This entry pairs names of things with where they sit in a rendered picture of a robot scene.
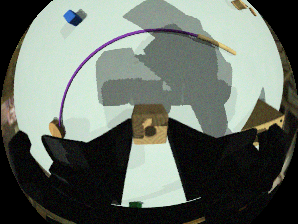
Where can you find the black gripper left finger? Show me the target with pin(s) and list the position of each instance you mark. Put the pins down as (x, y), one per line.
(104, 159)

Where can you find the small blue block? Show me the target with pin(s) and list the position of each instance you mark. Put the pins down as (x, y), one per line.
(72, 18)

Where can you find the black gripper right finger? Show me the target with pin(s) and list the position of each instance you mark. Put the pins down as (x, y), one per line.
(198, 156)

